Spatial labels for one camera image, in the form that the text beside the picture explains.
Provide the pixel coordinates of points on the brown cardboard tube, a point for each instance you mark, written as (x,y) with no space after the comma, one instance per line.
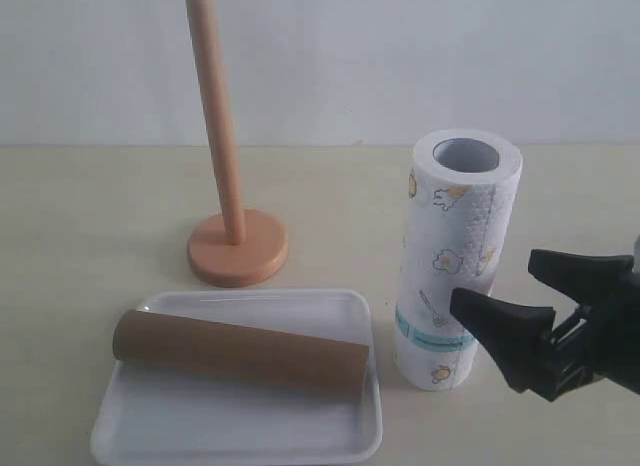
(242,353)

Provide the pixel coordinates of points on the white plastic tray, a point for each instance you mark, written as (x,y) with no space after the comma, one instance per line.
(160,418)

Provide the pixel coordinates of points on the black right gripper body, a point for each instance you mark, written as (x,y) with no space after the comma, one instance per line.
(600,340)

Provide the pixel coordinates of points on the printed white paper towel roll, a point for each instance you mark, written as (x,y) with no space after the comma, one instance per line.
(461,190)

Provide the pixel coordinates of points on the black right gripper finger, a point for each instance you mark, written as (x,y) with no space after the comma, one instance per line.
(580,273)
(515,338)

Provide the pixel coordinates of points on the wooden paper towel holder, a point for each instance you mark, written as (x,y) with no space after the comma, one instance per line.
(239,246)

